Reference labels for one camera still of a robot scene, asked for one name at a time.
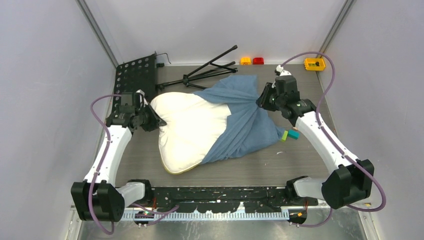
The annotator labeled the white pillow with yellow band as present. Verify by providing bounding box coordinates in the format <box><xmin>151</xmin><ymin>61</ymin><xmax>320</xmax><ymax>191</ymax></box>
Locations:
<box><xmin>150</xmin><ymin>92</ymin><xmax>231</xmax><ymax>175</ymax></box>

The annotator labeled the blue pillowcase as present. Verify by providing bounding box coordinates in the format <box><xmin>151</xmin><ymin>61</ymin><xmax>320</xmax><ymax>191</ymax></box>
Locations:
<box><xmin>194</xmin><ymin>74</ymin><xmax>285</xmax><ymax>164</ymax></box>

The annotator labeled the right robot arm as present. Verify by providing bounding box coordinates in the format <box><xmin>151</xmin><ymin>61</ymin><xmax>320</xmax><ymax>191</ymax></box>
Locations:
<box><xmin>256</xmin><ymin>75</ymin><xmax>375</xmax><ymax>209</ymax></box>

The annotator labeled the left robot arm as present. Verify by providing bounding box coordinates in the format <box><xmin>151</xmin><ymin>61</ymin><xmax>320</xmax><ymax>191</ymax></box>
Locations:
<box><xmin>70</xmin><ymin>89</ymin><xmax>166</xmax><ymax>223</ymax></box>

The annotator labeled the lime green block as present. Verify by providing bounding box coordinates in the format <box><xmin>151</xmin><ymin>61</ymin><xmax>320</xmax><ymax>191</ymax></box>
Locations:
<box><xmin>280</xmin><ymin>130</ymin><xmax>289</xmax><ymax>142</ymax></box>

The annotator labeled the black perforated music stand tray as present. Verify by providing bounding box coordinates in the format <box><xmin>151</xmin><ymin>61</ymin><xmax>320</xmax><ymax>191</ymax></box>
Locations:
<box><xmin>113</xmin><ymin>53</ymin><xmax>158</xmax><ymax>102</ymax></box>

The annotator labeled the teal block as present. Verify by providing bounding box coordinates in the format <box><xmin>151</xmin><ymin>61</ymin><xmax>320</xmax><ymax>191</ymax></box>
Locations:
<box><xmin>287</xmin><ymin>129</ymin><xmax>300</xmax><ymax>140</ymax></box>

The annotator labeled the yellow toy block with knob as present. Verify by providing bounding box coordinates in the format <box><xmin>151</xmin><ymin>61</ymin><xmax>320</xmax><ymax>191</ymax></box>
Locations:
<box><xmin>303</xmin><ymin>57</ymin><xmax>326</xmax><ymax>72</ymax></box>

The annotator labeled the red toy brick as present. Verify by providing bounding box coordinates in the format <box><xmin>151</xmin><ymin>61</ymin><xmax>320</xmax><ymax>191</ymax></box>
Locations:
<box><xmin>252</xmin><ymin>57</ymin><xmax>265</xmax><ymax>65</ymax></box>

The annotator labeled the orange yellow toy brick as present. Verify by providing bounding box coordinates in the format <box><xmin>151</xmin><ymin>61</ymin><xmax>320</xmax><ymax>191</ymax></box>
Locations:
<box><xmin>239</xmin><ymin>57</ymin><xmax>252</xmax><ymax>65</ymax></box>

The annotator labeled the black folding tripod stand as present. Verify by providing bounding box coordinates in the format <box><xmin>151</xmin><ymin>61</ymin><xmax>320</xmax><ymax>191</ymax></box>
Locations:
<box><xmin>155</xmin><ymin>45</ymin><xmax>238</xmax><ymax>91</ymax></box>

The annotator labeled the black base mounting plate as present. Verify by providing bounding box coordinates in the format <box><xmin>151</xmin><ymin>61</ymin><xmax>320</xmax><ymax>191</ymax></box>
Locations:
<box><xmin>135</xmin><ymin>186</ymin><xmax>318</xmax><ymax>214</ymax></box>

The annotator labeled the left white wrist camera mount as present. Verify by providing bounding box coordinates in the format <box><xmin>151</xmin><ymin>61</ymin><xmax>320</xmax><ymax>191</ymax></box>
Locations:
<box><xmin>135</xmin><ymin>89</ymin><xmax>149</xmax><ymax>109</ymax></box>

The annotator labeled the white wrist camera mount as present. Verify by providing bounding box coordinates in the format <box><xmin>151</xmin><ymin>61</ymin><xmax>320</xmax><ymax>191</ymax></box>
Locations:
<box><xmin>274</xmin><ymin>64</ymin><xmax>292</xmax><ymax>77</ymax></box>
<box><xmin>135</xmin><ymin>89</ymin><xmax>149</xmax><ymax>109</ymax></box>

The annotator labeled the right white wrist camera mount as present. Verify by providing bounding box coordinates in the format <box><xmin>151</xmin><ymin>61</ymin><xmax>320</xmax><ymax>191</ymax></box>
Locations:
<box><xmin>274</xmin><ymin>64</ymin><xmax>292</xmax><ymax>77</ymax></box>

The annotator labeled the aluminium rail frame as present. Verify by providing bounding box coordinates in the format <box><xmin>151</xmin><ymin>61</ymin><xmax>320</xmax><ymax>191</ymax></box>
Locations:
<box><xmin>65</xmin><ymin>200</ymin><xmax>380</xmax><ymax>240</ymax></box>

